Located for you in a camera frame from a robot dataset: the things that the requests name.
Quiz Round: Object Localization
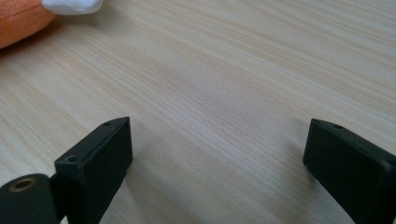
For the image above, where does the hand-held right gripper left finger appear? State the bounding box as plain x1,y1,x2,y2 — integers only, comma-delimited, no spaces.
50,116,134,224

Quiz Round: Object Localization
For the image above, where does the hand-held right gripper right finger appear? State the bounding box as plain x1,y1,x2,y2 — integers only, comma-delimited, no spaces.
303,118,396,224

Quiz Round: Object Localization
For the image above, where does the white plush toy part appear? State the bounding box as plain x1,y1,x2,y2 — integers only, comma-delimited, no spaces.
41,0,105,16

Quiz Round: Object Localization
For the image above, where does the orange plush toy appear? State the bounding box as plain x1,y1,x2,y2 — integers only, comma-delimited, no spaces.
0,0,59,49

